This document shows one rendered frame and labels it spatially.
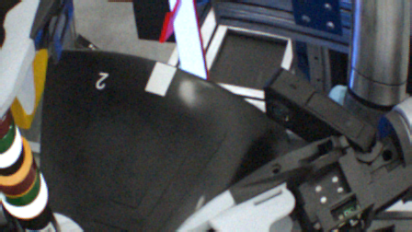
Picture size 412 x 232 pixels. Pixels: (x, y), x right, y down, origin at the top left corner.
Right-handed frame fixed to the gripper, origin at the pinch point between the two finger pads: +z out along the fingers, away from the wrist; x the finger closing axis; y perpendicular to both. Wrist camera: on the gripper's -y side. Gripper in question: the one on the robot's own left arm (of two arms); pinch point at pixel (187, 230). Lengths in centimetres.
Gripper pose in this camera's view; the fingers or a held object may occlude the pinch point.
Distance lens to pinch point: 75.2
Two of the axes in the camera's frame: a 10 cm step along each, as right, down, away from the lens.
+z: -9.1, 3.7, -1.6
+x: 0.7, 5.5, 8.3
